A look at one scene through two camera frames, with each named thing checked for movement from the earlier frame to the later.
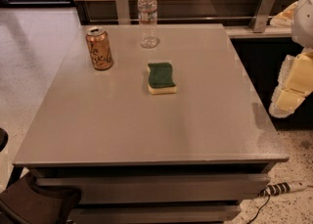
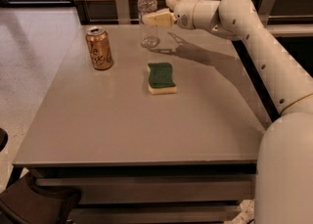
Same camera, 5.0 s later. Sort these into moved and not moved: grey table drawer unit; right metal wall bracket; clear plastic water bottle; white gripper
Moved: white gripper
Not moved: grey table drawer unit; right metal wall bracket; clear plastic water bottle
